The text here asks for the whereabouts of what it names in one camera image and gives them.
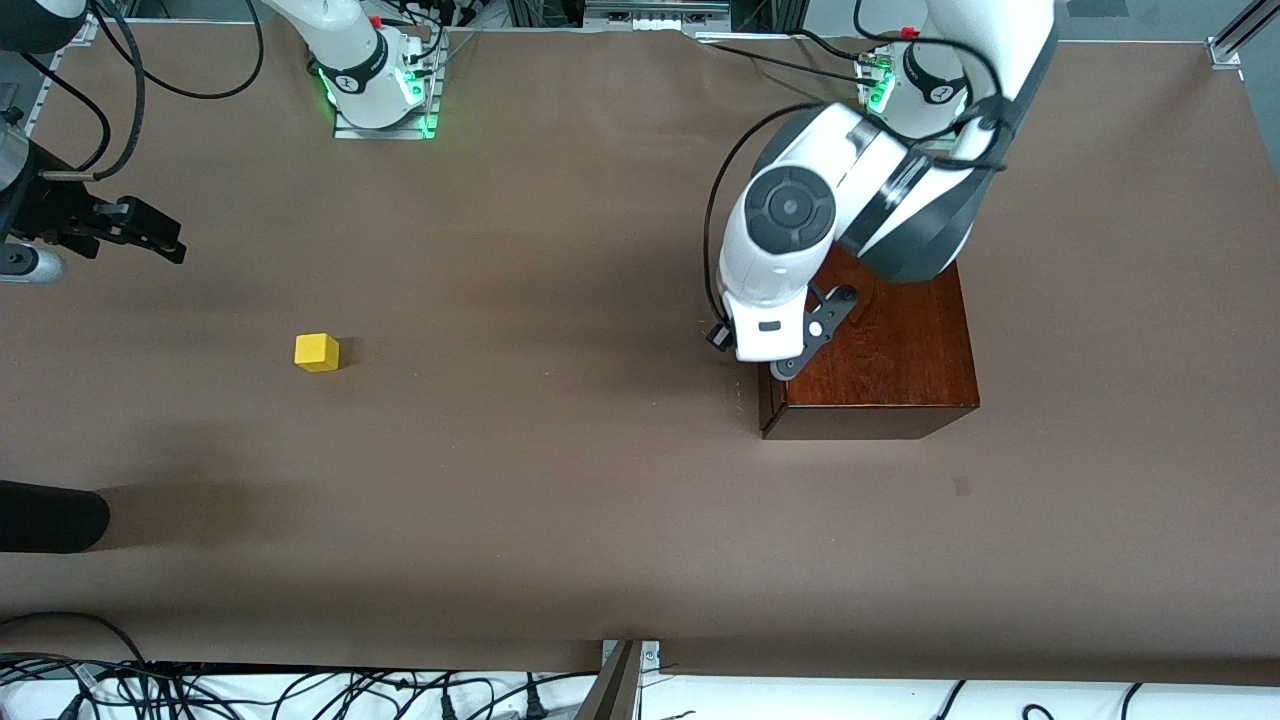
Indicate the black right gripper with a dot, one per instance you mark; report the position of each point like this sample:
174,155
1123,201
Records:
42,213

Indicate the yellow cube block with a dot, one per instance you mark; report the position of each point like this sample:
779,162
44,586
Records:
317,353

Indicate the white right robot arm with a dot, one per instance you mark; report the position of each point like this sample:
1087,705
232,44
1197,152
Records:
340,50

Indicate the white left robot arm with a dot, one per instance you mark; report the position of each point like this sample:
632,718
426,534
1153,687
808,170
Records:
770,290

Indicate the black cylinder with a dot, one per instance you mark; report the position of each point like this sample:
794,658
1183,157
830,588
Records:
50,515

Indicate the silver strip device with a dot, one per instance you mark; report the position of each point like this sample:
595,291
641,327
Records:
655,15

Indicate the dark brown wooden cabinet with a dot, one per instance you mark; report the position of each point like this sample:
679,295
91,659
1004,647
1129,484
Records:
900,360

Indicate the aluminium corner profile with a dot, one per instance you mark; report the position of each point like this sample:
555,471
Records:
1225,50

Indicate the aluminium table edge rail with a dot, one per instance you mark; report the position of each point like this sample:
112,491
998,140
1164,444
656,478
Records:
40,100

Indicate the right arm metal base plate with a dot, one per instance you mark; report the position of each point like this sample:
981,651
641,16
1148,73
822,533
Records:
385,132

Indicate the dark metal post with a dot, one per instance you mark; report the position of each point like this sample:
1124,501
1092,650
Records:
612,690

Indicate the metal bracket plate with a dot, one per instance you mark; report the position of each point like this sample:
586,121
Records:
650,655

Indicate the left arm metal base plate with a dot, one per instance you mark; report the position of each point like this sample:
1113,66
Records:
870,135

